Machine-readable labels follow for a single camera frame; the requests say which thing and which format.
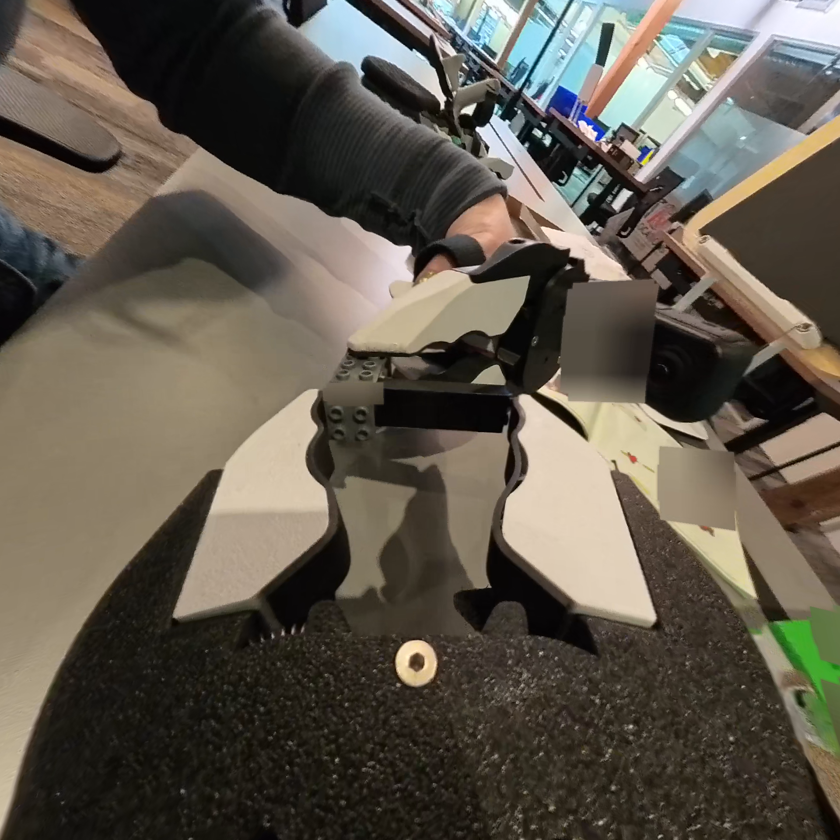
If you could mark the green cardboard box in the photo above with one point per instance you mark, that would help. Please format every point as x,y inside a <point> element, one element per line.
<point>787,649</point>

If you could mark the black padded item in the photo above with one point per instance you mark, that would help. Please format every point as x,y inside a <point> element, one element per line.
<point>400,82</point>

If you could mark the wooden table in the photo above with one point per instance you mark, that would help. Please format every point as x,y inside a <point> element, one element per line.
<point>590,141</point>

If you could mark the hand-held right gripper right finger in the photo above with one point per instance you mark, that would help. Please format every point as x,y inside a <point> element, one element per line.
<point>571,525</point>

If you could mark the grey desk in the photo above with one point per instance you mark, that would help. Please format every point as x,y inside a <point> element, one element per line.
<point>131,394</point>

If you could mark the brick instruction booklet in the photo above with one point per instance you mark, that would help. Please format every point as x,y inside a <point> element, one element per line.
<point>617,433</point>

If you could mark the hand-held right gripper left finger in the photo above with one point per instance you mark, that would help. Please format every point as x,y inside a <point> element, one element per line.
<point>262,525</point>

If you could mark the grey desk divider panel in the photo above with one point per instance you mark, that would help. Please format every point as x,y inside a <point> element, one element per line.
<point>787,229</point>

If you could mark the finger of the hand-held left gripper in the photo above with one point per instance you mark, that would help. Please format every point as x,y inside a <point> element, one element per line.
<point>446,308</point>

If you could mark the person's left hand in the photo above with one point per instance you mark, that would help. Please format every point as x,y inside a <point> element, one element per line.
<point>489,223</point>

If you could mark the white printed cardboard box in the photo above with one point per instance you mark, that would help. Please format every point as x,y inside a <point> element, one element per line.
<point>646,229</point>

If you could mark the black grey yellow brick assembly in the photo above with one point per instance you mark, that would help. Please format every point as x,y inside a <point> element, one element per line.
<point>446,410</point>

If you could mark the pile of torn packaging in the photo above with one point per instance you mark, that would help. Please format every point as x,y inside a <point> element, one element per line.
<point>472,98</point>

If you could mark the person's jeans leg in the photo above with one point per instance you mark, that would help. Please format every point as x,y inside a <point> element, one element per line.
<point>26,275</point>

